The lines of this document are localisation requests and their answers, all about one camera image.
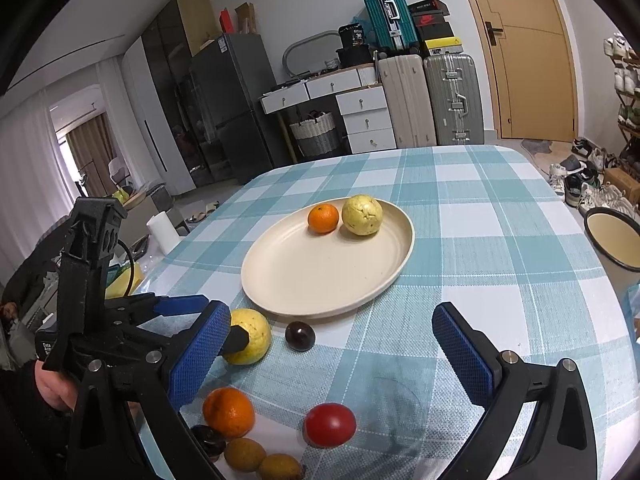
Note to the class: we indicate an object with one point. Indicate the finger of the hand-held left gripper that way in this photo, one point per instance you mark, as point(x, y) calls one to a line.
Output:
point(239, 341)
point(180, 305)

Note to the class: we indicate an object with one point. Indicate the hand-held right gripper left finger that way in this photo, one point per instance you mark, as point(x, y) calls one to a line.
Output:
point(200, 355)

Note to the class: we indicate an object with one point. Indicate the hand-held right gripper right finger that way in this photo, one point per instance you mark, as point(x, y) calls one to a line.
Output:
point(465, 355)

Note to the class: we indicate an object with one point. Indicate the yellow citrus fruit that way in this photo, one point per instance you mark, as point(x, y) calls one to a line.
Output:
point(257, 330)

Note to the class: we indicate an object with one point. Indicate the dark purple plum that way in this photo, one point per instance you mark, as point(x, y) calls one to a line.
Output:
point(207, 442)
point(300, 335)

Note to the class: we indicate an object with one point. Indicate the large orange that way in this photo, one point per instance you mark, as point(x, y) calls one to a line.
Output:
point(229, 412)

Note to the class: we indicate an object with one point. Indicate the cream oval plate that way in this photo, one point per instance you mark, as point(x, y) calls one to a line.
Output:
point(320, 270)

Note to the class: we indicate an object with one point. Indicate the small brown round fruit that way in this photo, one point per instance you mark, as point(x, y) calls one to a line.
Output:
point(245, 454)
point(280, 469)

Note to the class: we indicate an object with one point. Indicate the red tomato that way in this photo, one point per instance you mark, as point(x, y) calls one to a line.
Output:
point(330, 425)

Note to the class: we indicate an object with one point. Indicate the person's left forearm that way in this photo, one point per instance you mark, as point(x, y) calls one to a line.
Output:
point(30, 435)

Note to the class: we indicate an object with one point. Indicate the person's left hand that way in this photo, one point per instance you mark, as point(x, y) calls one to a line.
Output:
point(52, 390)

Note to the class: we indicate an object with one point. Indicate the yellow bag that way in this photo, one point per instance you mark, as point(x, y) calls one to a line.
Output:
point(127, 280)

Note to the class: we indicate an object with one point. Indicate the paper towel roll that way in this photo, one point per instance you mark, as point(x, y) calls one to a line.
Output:
point(162, 232)

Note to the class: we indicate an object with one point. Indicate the grey trash bin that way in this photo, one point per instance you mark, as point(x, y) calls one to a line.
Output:
point(161, 197)

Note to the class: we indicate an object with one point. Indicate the brown curtain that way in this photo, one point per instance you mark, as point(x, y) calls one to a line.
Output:
point(92, 150)

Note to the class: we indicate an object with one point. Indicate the white curtain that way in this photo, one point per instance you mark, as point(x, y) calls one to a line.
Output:
point(27, 160)

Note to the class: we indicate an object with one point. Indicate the small mandarin orange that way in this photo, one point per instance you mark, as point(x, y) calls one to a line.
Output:
point(323, 218)

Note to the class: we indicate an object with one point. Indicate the white wardrobe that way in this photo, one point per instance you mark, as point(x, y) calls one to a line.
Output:
point(145, 125)

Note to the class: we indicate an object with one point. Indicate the pale yellow guava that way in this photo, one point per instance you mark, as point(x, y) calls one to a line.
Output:
point(362, 215)

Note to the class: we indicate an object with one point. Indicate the grey refrigerator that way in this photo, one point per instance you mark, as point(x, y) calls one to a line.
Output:
point(235, 110)

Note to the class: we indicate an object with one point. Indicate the dark glass cabinet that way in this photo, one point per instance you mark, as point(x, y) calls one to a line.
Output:
point(170, 85)

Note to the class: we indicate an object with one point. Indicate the grey door mat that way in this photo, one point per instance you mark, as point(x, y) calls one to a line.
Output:
point(536, 152)

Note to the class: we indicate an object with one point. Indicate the pile of shoes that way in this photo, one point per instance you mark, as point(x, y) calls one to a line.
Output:
point(590, 180)

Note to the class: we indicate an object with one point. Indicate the woven laundry basket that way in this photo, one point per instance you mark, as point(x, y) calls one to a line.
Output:
point(315, 135)

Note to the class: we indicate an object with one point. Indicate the low cardboard box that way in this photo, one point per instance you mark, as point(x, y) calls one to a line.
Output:
point(622, 179)

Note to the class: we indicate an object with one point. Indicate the grey suitcase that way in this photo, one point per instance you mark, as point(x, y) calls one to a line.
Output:
point(454, 100)

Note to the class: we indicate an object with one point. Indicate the beige suitcase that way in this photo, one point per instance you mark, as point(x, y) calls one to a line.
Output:
point(406, 100)

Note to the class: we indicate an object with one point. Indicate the white drawer desk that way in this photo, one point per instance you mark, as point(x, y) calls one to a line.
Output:
point(367, 105)

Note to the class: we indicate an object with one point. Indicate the large cardboard box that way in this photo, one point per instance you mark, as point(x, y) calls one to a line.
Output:
point(197, 20)

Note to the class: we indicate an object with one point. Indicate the oval mirror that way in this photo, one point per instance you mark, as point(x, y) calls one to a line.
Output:
point(310, 50)

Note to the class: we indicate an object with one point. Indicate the red box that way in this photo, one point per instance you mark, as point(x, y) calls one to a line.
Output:
point(227, 21)

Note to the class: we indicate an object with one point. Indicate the small brown box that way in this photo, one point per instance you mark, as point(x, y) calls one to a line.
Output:
point(245, 19)

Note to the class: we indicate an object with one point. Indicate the wooden door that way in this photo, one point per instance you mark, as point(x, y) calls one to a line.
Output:
point(525, 60)

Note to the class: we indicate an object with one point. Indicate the black storage box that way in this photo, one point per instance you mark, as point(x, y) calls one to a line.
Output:
point(354, 45)

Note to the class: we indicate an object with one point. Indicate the shoe rack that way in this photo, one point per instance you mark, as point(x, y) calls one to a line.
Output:
point(627, 80)

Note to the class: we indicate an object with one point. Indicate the teal suitcase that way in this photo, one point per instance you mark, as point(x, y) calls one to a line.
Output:
point(387, 12)

